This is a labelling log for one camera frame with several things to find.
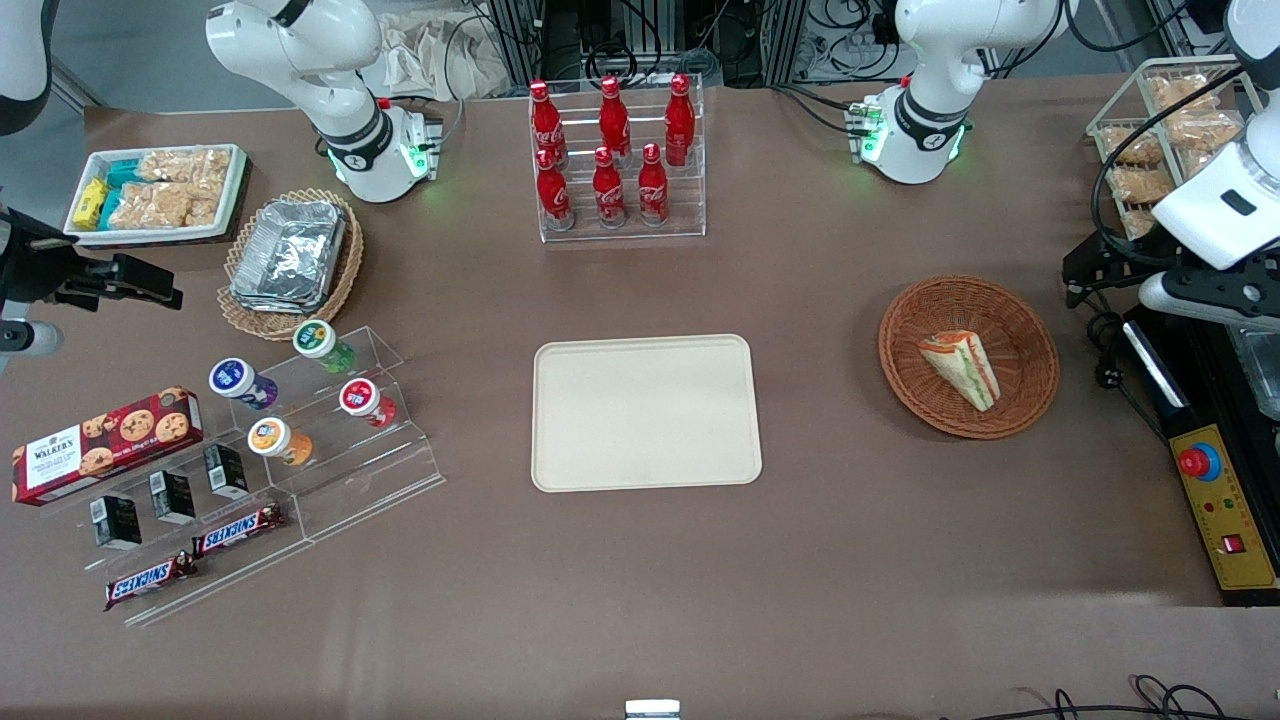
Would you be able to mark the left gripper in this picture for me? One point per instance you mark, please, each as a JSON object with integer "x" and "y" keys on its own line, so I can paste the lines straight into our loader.
{"x": 1112, "y": 255}

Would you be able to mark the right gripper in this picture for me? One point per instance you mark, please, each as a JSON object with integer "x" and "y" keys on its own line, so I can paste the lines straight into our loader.
{"x": 40, "y": 272}

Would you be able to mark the triangle sandwich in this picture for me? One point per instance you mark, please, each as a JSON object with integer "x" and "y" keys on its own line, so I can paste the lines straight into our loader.
{"x": 962, "y": 365}

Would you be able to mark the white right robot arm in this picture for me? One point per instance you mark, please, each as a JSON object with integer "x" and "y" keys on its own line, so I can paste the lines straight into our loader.
{"x": 330, "y": 90}

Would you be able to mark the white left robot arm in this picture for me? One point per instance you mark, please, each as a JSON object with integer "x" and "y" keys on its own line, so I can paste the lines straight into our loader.
{"x": 925, "y": 70}

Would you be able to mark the brown wicker basket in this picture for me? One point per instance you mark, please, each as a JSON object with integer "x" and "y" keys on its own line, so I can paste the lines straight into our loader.
{"x": 1025, "y": 345}

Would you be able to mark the white rectangular snack tray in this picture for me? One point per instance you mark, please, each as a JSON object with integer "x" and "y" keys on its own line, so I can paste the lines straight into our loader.
{"x": 235, "y": 190}

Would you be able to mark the light wicker basket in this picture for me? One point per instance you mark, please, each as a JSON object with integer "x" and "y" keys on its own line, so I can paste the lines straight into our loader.
{"x": 345, "y": 270}

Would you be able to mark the beige plastic tray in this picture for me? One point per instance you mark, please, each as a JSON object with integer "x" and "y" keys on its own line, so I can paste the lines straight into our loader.
{"x": 645, "y": 413}

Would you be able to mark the yellow snack pack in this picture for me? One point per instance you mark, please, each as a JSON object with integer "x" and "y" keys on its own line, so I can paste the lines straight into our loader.
{"x": 90, "y": 203}

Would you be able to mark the clear rice cracker pack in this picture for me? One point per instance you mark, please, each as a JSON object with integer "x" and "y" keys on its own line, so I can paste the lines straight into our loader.
{"x": 160, "y": 205}
{"x": 185, "y": 165}

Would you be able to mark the teal snack pack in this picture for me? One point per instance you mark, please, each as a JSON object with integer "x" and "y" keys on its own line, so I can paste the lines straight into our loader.
{"x": 122, "y": 173}

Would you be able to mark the purple lidded drink cup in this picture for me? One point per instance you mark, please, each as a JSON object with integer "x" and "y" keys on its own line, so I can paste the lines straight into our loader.
{"x": 235, "y": 380}

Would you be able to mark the black equipment base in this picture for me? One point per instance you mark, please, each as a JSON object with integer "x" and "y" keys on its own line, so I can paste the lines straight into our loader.
{"x": 1215, "y": 380}

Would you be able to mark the red Walkers cookie box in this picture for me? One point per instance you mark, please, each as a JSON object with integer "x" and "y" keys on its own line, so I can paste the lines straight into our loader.
{"x": 100, "y": 447}

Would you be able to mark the stack of foil trays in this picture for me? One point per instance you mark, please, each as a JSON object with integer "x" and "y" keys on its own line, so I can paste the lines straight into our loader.
{"x": 288, "y": 255}

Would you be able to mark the green lidded drink cup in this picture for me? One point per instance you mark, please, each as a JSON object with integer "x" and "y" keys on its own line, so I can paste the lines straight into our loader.
{"x": 318, "y": 342}

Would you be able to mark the small black box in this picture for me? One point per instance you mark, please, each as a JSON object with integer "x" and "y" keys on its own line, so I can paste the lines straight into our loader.
{"x": 172, "y": 497}
{"x": 226, "y": 472}
{"x": 117, "y": 522}

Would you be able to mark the orange lidded drink cup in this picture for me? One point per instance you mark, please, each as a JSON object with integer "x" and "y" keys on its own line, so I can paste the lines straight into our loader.
{"x": 272, "y": 438}

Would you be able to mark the red lidded drink cup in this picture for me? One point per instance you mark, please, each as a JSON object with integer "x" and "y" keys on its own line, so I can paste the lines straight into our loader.
{"x": 360, "y": 398}

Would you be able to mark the yellow emergency stop box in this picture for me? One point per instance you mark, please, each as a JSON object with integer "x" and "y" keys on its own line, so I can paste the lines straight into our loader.
{"x": 1225, "y": 510}

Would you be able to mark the Snickers chocolate bar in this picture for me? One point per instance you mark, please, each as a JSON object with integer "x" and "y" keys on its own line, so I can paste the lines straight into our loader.
{"x": 238, "y": 530}
{"x": 150, "y": 580}

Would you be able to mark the clear acrylic stepped display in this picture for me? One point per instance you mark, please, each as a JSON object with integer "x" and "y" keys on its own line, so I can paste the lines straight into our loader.
{"x": 370, "y": 470}

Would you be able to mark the crumpled beige cloth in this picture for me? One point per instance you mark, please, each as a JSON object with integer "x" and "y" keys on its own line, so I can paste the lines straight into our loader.
{"x": 430, "y": 55}

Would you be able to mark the red cola bottle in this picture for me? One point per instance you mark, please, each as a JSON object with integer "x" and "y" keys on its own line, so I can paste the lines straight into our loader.
{"x": 608, "y": 190}
{"x": 554, "y": 195}
{"x": 653, "y": 188}
{"x": 680, "y": 120}
{"x": 614, "y": 115}
{"x": 547, "y": 120}

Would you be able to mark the clear acrylic bottle rack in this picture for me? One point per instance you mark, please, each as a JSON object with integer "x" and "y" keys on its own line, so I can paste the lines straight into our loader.
{"x": 620, "y": 232}

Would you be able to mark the aluminium frame rack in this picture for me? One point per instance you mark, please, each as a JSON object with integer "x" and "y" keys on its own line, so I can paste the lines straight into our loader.
{"x": 640, "y": 35}

